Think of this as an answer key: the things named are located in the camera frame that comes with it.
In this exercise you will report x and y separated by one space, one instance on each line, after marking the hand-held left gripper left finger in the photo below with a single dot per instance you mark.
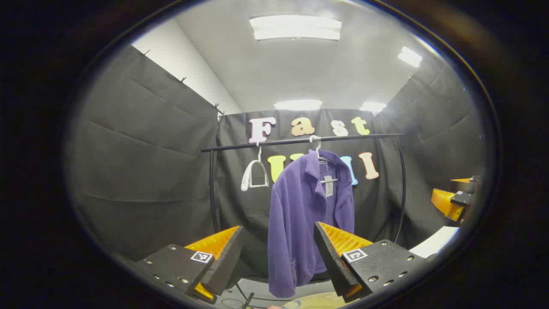
227 262

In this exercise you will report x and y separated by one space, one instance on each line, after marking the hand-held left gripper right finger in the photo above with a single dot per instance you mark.
332 262

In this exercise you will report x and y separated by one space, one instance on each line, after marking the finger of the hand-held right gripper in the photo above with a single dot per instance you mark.
468 185
446 204

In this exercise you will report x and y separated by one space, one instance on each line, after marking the beige laundry hamper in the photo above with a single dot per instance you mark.
319 301

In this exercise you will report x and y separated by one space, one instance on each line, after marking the purple ribbed jacket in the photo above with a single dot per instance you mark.
296 223

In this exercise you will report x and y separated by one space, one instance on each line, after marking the white plastic clothes hanger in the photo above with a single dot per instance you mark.
318 148
246 178

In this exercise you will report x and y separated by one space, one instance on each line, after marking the black metal clothes rack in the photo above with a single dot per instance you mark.
274 142

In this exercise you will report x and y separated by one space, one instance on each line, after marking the white flat panel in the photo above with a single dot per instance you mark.
435 242

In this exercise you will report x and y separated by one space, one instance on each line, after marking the small ceiling light panel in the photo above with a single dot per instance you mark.
409 56
372 106
298 104

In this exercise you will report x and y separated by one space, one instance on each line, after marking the black backdrop cloth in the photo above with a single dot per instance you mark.
141 171

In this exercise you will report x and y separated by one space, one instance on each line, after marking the large ceiling light panel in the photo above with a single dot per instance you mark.
296 28

